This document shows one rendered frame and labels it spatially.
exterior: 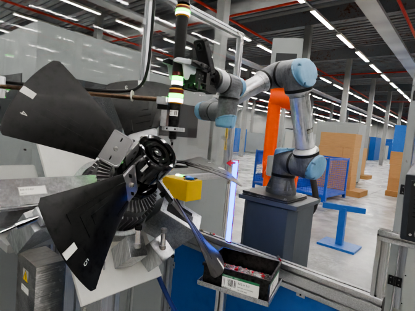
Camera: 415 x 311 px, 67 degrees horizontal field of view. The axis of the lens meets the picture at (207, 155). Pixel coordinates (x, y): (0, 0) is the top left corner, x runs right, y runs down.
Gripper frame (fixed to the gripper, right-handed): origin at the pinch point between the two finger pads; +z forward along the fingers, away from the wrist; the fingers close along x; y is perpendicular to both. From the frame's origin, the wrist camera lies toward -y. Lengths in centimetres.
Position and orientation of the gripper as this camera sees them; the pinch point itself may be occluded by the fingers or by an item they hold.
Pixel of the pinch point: (171, 58)
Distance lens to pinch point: 95.6
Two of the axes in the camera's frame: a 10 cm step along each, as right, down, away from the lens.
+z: -6.4, -0.1, -7.6
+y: -1.0, 9.9, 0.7
